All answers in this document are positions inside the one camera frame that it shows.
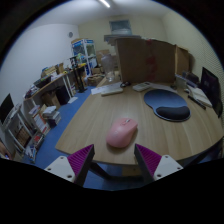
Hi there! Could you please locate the large brown cardboard box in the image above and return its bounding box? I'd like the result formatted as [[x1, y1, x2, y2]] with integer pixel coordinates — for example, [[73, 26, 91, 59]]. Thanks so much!
[[115, 37, 177, 85]]

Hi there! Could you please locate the small cardboard floor box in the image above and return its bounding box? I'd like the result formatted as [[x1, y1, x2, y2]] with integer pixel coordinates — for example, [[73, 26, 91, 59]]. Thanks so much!
[[87, 73, 104, 88]]

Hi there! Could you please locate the black marker pen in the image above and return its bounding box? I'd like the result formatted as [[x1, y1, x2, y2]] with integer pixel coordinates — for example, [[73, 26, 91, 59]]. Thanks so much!
[[187, 94, 207, 110]]

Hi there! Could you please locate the blue mouse pad, black rest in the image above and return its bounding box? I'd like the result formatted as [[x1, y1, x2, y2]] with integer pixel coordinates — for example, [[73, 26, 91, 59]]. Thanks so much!
[[143, 88, 192, 123]]

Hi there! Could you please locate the stack of flat sheets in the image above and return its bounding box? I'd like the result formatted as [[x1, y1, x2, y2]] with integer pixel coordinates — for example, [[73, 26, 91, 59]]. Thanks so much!
[[103, 33, 142, 43]]

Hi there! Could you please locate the small black gadget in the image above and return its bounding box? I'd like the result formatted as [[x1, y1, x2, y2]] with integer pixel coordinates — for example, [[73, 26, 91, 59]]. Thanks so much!
[[119, 80, 131, 89]]

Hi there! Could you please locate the blue and white shelf unit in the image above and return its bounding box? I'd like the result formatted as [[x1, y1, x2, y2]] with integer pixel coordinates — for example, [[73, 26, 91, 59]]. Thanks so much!
[[70, 37, 98, 78]]

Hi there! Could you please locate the pink computer mouse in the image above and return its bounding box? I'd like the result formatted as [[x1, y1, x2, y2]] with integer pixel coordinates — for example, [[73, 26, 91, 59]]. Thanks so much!
[[105, 117, 139, 149]]

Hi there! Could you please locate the grey door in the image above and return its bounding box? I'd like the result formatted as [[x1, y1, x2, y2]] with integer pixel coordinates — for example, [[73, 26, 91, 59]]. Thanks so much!
[[109, 19, 132, 36]]

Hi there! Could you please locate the clear glass jar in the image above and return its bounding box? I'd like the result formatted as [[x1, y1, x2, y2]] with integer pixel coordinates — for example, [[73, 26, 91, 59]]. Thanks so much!
[[100, 53, 117, 83]]

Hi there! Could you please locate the white open book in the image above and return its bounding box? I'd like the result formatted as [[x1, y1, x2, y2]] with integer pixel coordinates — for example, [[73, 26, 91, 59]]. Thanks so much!
[[186, 84, 213, 108]]

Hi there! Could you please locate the open tall cardboard box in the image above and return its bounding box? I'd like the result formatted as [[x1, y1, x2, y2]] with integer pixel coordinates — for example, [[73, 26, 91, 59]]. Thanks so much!
[[174, 45, 194, 76]]

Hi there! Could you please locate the blue flat box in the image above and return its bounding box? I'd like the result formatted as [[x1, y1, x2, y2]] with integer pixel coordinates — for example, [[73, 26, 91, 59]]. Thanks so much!
[[175, 73, 201, 88]]

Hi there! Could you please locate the clear drinking glass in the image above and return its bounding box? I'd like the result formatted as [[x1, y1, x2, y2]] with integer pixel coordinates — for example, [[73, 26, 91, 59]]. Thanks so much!
[[175, 77, 186, 90]]

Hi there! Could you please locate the black computer tower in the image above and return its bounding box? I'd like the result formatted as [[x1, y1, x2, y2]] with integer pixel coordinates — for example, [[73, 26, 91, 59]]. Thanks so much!
[[54, 85, 71, 106]]

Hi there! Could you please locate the black monitor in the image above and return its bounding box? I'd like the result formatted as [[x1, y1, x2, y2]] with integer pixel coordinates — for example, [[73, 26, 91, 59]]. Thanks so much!
[[0, 93, 15, 125]]

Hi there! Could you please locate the white remote control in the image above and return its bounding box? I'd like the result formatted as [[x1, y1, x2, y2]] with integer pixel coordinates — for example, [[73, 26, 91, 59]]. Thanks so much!
[[132, 81, 152, 93]]

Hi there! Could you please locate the black floor stand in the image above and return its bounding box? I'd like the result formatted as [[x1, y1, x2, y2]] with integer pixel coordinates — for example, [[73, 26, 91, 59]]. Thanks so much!
[[73, 64, 88, 94]]

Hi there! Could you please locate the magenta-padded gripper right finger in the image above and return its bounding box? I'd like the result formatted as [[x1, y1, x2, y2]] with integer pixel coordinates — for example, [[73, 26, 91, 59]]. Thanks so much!
[[133, 143, 184, 185]]

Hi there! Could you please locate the black office chair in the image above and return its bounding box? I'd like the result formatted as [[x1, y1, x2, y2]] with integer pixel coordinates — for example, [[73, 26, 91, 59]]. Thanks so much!
[[199, 66, 224, 118]]

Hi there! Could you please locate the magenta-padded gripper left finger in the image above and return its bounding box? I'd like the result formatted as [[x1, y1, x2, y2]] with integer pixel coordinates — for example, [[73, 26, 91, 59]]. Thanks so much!
[[43, 143, 96, 187]]

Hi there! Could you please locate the ceiling tube light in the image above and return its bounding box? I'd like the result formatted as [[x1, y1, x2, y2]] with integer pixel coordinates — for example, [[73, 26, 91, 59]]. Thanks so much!
[[98, 0, 112, 9]]

